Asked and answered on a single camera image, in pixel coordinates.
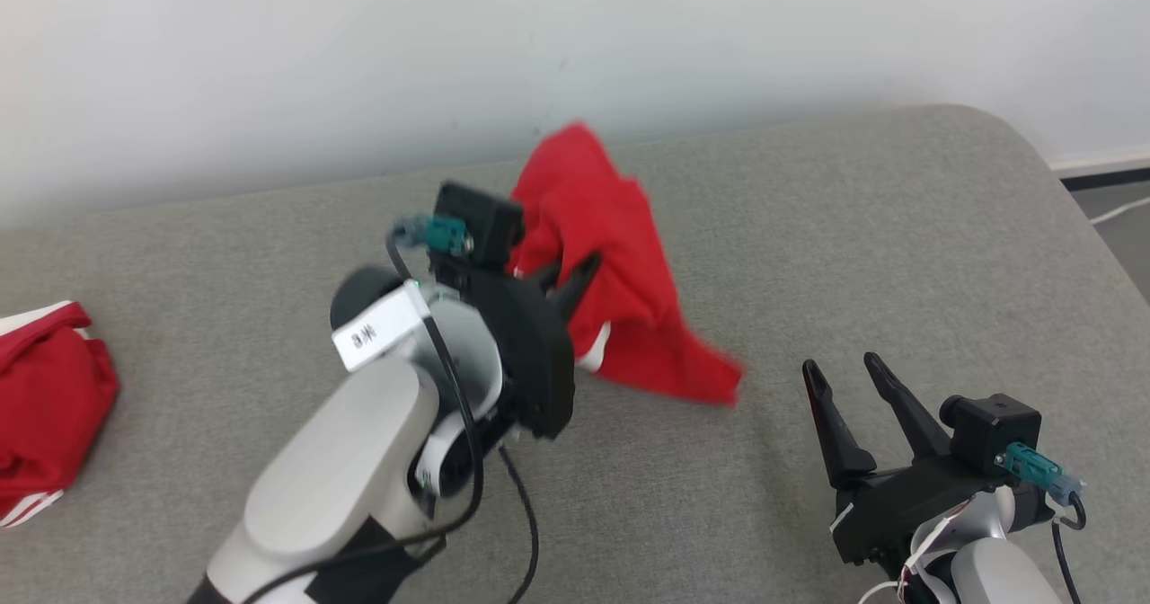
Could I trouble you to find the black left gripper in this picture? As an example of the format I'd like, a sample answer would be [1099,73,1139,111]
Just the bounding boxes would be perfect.
[438,252,604,441]

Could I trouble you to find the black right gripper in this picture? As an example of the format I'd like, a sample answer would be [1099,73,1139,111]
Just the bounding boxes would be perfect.
[801,351,1053,567]

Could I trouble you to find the red Bulls 23 shorts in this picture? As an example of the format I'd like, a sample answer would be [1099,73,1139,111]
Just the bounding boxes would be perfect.
[508,121,747,407]

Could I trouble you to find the red white-sleeved jersey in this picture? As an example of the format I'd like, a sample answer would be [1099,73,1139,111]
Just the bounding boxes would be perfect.
[0,301,120,530]

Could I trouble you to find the teal cable connector plug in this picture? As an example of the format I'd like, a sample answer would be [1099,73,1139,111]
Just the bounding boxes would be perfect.
[997,442,1088,506]
[393,215,474,257]

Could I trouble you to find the thin red white wire bundle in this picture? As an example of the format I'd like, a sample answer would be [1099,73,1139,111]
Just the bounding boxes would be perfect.
[858,496,976,604]

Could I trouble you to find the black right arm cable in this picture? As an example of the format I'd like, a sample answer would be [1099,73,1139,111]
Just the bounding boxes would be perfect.
[1049,496,1088,604]

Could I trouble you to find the white floor cable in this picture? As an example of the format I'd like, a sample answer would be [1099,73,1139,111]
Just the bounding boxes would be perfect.
[1087,197,1150,227]

